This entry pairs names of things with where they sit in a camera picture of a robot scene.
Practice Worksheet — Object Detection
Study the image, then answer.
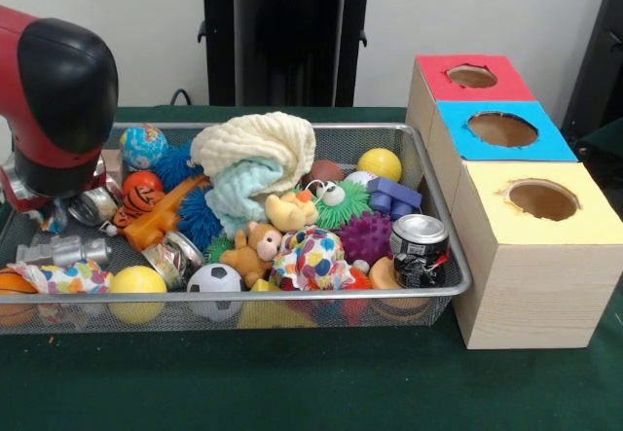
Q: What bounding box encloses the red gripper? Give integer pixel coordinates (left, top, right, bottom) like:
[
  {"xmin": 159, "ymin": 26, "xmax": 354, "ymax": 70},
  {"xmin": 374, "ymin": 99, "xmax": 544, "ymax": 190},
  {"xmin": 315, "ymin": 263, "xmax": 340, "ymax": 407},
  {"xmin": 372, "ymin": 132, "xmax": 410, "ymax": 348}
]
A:
[{"xmin": 0, "ymin": 158, "xmax": 109, "ymax": 214}]

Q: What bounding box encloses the cream waffle cloth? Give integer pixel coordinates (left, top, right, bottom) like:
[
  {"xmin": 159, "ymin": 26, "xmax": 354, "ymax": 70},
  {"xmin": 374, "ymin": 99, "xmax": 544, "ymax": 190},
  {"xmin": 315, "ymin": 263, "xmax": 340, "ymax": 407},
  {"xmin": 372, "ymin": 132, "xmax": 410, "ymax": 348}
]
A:
[{"xmin": 190, "ymin": 111, "xmax": 317, "ymax": 192}]

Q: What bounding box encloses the black chair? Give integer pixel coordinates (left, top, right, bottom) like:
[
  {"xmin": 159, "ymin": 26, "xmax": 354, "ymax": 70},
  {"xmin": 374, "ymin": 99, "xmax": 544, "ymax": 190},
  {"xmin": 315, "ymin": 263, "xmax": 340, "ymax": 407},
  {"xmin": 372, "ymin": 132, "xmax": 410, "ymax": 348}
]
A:
[{"xmin": 559, "ymin": 0, "xmax": 623, "ymax": 160}]

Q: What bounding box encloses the black and white can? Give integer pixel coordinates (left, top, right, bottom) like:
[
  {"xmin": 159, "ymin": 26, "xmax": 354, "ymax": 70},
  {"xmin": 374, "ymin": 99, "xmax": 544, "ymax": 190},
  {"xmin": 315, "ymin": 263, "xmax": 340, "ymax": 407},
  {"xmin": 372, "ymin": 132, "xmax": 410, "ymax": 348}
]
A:
[{"xmin": 390, "ymin": 213, "xmax": 452, "ymax": 290}]

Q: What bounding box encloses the small orange basketball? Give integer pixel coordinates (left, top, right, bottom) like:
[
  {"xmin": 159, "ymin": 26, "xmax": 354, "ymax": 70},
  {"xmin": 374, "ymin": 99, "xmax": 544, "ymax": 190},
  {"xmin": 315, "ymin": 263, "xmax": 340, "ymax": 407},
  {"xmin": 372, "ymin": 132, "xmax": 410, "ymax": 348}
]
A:
[{"xmin": 0, "ymin": 268, "xmax": 40, "ymax": 326}]

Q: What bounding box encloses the yellow tennis-style ball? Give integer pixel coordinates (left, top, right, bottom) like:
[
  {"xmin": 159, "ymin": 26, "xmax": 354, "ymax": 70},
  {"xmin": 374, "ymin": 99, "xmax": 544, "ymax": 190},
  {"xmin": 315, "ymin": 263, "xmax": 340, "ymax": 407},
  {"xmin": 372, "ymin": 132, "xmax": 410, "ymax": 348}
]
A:
[{"xmin": 107, "ymin": 265, "xmax": 168, "ymax": 324}]

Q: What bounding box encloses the mint waffle cloth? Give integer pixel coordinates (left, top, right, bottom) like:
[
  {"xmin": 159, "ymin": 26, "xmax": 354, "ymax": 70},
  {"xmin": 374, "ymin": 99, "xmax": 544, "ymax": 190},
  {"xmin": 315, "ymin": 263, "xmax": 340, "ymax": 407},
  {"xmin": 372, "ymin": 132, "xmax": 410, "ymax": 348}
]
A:
[{"xmin": 204, "ymin": 161, "xmax": 286, "ymax": 237}]

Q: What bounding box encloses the green spiky toy with eyes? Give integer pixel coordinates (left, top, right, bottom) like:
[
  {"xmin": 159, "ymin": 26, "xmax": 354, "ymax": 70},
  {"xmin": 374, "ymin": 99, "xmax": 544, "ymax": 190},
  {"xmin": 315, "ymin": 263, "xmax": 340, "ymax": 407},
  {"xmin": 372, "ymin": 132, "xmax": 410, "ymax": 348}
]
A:
[{"xmin": 297, "ymin": 179, "xmax": 372, "ymax": 231}]

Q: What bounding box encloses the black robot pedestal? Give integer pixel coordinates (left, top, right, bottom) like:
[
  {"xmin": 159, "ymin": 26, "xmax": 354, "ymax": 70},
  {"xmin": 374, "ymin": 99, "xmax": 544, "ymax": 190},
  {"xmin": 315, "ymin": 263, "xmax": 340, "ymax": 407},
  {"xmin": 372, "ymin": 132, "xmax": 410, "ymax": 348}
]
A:
[{"xmin": 187, "ymin": 0, "xmax": 393, "ymax": 108}]

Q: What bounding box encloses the smooth yellow ball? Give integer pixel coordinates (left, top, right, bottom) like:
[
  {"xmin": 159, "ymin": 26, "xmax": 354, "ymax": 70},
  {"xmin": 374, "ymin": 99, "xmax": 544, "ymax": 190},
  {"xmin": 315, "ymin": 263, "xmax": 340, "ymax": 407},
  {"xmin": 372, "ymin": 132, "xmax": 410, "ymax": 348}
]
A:
[{"xmin": 357, "ymin": 147, "xmax": 404, "ymax": 183}]

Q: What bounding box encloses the purple spiky ball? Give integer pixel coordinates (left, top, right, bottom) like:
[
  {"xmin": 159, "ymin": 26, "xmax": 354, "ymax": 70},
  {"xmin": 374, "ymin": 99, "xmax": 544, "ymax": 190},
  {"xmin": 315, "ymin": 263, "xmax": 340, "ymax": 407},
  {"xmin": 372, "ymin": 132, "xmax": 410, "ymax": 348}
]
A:
[{"xmin": 335, "ymin": 210, "xmax": 395, "ymax": 266}]

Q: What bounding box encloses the shallow wire mesh bin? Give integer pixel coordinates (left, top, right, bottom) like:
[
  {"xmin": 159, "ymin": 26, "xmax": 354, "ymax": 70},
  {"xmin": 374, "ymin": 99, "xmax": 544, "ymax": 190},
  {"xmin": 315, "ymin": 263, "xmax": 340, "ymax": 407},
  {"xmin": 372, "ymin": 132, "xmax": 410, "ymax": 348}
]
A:
[{"xmin": 0, "ymin": 122, "xmax": 474, "ymax": 338}]

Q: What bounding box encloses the dark green side table cloth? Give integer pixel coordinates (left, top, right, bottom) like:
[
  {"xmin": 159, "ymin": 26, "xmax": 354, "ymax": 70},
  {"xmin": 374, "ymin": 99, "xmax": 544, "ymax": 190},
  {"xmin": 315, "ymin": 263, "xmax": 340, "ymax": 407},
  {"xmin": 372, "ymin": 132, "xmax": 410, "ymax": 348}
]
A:
[{"xmin": 576, "ymin": 119, "xmax": 623, "ymax": 169}]

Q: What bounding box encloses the small soccer ball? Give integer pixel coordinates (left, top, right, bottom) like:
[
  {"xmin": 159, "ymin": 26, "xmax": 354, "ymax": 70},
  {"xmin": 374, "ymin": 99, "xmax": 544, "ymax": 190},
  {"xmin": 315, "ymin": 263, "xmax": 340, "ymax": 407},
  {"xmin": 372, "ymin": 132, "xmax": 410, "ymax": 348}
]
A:
[{"xmin": 187, "ymin": 263, "xmax": 246, "ymax": 320}]

